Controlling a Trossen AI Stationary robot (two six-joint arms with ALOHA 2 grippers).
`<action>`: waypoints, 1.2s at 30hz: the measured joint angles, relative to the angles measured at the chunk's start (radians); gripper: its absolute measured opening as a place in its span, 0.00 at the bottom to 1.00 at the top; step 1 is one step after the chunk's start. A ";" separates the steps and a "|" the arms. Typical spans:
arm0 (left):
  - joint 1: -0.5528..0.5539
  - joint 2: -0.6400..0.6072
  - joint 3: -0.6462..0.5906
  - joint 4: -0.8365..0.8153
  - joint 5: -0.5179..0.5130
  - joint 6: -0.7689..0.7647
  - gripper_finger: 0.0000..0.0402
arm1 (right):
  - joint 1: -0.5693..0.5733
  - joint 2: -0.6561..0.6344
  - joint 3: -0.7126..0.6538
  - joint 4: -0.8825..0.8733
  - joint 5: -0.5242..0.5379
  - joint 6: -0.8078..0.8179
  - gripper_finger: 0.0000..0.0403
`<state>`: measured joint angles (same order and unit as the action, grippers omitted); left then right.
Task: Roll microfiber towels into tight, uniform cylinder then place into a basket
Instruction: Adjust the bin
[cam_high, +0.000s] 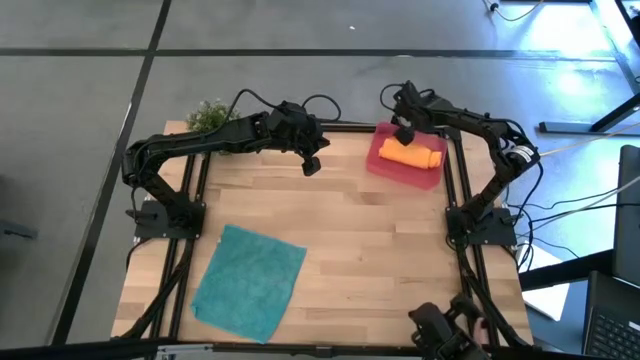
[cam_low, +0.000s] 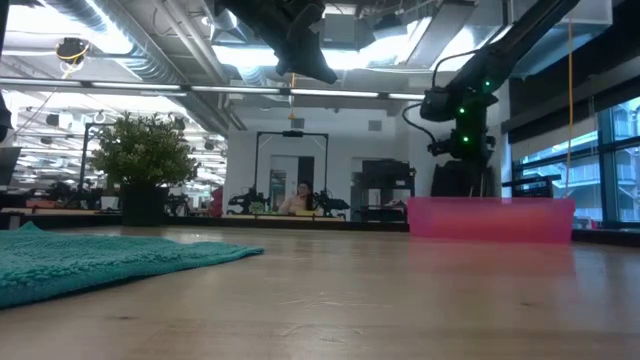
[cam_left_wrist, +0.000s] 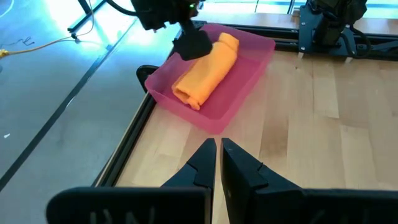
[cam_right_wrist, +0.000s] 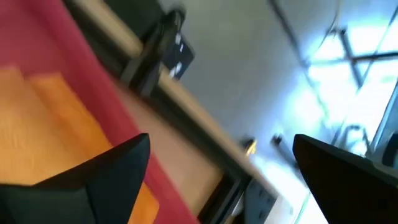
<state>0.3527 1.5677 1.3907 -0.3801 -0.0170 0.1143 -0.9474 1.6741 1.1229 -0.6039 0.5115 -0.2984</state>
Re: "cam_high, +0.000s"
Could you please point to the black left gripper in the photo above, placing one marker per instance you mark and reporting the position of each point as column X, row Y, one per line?
column 297, row 130

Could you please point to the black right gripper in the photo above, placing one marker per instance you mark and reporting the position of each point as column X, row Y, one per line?
column 415, row 107

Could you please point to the orange microfiber towel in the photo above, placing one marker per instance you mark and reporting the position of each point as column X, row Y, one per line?
column 415, row 156

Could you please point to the teal microfiber towel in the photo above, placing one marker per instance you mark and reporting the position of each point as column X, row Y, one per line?
column 247, row 282

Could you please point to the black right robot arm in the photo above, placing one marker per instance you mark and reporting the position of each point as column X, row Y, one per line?
column 480, row 125

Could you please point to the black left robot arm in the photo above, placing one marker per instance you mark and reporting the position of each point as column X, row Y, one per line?
column 210, row 137

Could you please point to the pink plastic basket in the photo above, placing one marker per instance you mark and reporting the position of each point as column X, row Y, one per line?
column 400, row 175

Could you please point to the green potted plant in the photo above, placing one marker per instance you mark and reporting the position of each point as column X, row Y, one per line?
column 207, row 115

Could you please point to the black table foot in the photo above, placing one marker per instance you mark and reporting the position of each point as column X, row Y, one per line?
column 565, row 127

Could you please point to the black desk crossbar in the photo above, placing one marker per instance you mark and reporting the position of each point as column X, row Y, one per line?
column 565, row 270

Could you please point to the white paper sheet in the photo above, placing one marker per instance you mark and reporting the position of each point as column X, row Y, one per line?
column 547, row 300

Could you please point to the dark grey screen panel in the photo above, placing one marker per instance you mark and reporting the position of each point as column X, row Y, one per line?
column 627, row 215

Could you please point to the black laptop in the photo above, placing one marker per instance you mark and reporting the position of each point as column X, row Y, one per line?
column 610, row 330

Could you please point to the black aluminium table frame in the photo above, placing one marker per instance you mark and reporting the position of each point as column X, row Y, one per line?
column 350, row 127

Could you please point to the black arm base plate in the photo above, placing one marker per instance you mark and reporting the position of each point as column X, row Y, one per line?
column 505, row 235
column 147, row 227

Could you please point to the long black frame bar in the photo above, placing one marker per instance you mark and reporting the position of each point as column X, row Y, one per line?
column 300, row 349

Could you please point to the silver mounting bracket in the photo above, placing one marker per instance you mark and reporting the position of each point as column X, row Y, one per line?
column 185, row 352

